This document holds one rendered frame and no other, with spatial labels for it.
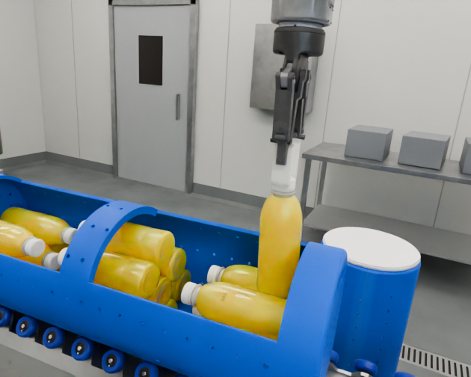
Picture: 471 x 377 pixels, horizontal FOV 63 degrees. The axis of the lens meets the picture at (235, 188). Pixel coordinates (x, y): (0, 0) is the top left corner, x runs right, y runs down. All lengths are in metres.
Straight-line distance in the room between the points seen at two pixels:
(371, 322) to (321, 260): 0.58
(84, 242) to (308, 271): 0.40
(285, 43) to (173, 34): 4.17
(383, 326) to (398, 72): 3.00
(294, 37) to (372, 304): 0.79
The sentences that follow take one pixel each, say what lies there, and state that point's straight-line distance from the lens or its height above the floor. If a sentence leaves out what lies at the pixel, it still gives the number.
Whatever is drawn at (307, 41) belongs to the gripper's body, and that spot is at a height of 1.55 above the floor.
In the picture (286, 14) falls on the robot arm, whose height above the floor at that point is 1.59.
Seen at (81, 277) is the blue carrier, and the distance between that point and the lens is 0.74.
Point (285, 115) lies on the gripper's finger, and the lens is 0.56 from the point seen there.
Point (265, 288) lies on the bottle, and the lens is 0.69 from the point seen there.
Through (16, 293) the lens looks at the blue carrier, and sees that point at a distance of 0.87.
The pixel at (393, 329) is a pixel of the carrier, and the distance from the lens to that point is 1.23.
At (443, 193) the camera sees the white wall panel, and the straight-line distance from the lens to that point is 4.03.
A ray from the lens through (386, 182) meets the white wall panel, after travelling 4.02.
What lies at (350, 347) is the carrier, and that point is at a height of 0.77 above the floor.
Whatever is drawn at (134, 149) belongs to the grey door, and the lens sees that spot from 5.19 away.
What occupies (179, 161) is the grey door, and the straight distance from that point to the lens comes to 4.79.
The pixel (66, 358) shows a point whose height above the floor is 0.93.
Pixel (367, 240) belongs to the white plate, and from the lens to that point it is 1.26.
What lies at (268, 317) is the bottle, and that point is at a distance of 0.64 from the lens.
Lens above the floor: 1.51
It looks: 17 degrees down
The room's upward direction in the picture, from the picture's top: 4 degrees clockwise
